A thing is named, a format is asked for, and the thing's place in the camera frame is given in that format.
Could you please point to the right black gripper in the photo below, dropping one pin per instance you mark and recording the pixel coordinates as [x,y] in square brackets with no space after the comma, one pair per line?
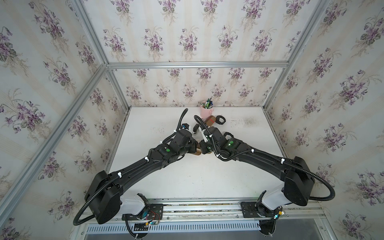
[203,150]

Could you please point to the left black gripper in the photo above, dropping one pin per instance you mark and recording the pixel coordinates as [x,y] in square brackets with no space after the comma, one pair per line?
[192,142]

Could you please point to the wooden watch stand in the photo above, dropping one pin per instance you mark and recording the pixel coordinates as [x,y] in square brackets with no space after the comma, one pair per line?
[197,150]

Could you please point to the black sport watch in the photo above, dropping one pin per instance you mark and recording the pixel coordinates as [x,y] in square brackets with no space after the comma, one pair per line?
[228,135]
[220,120]

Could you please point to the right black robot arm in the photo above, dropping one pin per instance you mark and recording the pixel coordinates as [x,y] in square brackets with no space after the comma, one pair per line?
[299,184]

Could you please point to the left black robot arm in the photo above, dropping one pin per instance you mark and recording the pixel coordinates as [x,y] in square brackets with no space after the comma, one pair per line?
[103,198]

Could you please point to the black and beige stapler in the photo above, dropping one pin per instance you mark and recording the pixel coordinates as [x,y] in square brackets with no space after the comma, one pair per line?
[196,129]

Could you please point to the pink pen bucket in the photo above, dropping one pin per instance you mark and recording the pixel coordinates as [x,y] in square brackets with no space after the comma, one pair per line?
[205,113]

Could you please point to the pens in bucket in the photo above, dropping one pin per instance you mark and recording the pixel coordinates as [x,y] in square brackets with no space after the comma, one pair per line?
[207,104]

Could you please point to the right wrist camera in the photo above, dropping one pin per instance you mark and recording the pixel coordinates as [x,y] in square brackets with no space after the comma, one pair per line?
[204,137]

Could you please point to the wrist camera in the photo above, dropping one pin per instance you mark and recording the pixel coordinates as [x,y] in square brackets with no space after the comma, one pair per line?
[185,126]
[204,137]

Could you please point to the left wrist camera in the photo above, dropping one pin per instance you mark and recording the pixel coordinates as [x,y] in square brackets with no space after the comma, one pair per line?
[185,126]

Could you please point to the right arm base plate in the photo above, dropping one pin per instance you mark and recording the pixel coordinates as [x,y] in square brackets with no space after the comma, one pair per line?
[258,210]

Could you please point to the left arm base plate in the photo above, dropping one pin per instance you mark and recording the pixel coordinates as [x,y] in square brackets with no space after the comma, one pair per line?
[144,211]

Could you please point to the aluminium mounting rail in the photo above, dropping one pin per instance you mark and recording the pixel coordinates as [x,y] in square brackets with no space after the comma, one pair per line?
[204,215]

